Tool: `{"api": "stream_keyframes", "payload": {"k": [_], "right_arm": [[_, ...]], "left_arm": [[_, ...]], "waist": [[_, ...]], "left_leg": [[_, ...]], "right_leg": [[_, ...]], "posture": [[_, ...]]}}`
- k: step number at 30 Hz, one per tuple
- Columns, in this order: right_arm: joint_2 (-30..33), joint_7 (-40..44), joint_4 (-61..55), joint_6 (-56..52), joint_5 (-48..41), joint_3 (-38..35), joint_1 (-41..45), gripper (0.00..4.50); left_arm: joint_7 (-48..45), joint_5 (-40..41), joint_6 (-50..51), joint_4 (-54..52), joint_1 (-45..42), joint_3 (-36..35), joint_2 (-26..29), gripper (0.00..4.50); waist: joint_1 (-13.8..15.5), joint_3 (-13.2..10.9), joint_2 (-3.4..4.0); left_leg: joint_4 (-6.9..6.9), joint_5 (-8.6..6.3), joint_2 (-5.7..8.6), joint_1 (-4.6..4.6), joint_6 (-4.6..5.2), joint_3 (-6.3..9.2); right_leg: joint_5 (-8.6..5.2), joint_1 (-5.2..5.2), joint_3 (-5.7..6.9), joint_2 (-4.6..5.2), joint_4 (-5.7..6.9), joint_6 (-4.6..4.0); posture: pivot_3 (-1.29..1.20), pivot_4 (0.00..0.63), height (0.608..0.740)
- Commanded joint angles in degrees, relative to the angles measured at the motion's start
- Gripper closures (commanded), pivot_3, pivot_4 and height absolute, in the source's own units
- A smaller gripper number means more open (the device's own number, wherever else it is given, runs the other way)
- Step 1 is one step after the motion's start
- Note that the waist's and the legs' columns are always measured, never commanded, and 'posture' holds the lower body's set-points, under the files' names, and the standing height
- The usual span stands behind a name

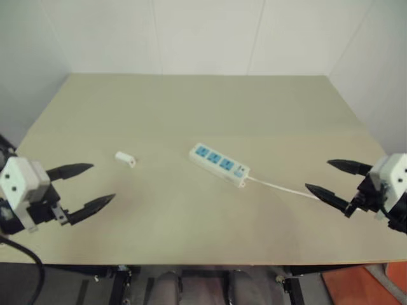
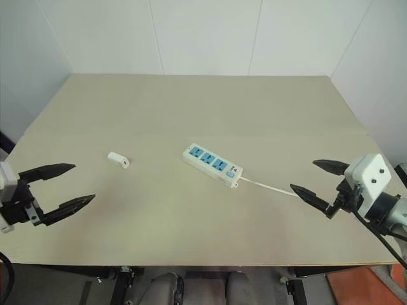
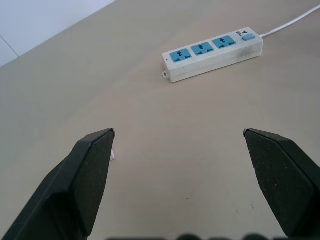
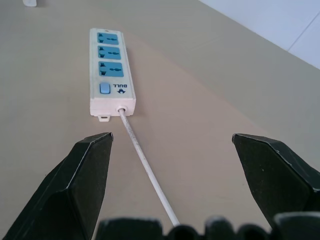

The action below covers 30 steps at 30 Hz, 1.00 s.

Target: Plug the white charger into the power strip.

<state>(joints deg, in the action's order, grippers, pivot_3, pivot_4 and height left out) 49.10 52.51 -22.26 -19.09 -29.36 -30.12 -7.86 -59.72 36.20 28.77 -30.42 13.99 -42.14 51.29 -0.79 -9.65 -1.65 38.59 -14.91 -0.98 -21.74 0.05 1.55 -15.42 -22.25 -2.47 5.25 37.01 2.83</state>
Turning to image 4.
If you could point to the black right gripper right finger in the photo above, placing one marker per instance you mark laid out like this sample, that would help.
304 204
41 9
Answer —
272 180

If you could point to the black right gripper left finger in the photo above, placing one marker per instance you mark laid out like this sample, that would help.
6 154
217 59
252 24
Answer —
62 190

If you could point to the white power strip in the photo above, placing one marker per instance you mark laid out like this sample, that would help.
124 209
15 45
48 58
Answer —
108 72

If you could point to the small white object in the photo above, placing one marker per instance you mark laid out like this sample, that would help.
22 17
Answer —
30 2

